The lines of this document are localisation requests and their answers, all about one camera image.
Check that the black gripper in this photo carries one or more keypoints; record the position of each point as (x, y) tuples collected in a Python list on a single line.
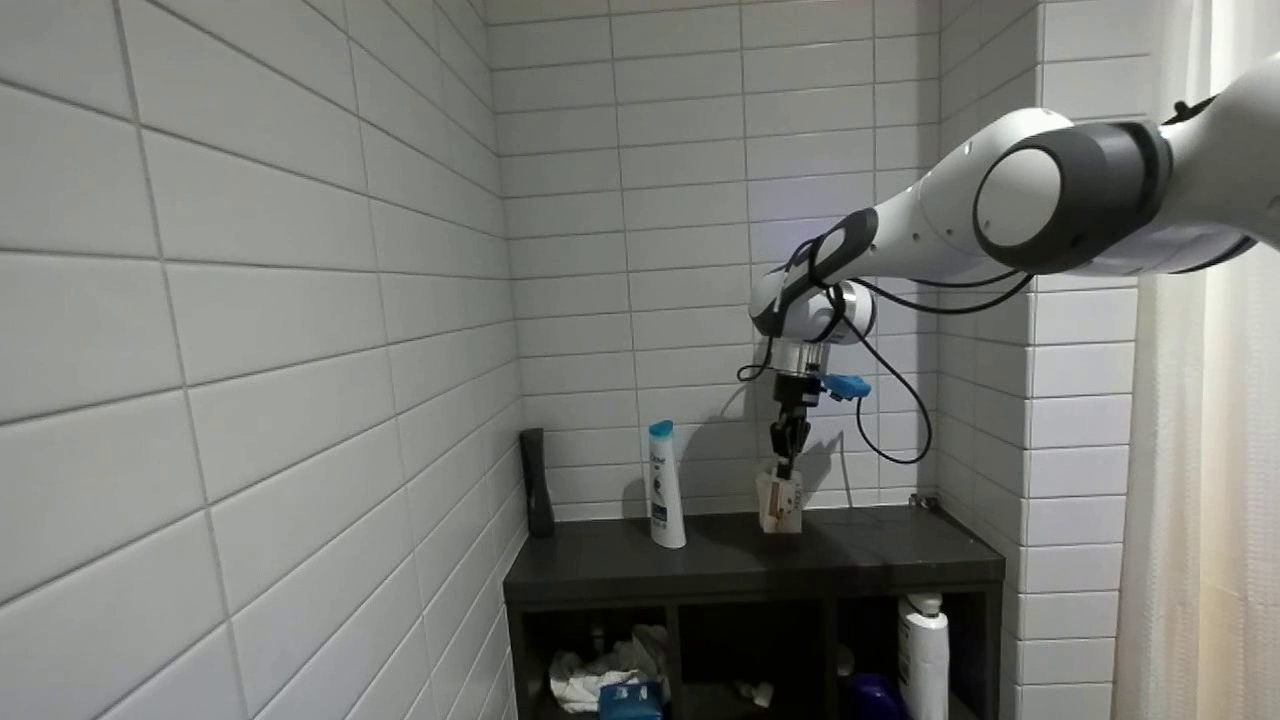
[(801, 378)]

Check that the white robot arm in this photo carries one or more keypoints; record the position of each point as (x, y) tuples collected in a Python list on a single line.
[(1067, 194)]

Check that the black cubby shelf unit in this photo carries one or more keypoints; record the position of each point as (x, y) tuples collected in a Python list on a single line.
[(744, 567)]

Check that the white shampoo bottle blue cap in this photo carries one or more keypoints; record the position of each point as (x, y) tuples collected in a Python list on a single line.
[(665, 484)]

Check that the small white crumpled scrap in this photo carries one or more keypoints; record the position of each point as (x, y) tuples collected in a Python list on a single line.
[(754, 691)]

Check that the white lotion bottle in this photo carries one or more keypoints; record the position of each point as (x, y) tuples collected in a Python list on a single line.
[(921, 660)]

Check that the tall black bottle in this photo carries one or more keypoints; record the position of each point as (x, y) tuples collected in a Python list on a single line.
[(539, 480)]

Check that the dark blue container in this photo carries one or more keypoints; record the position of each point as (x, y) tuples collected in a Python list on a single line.
[(876, 699)]

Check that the crumpled white tissue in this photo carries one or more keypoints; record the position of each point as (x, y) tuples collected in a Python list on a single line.
[(583, 682)]

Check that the white shower curtain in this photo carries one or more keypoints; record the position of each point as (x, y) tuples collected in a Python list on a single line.
[(1200, 533)]

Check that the metal wall bracket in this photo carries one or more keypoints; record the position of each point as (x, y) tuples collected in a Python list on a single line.
[(921, 502)]

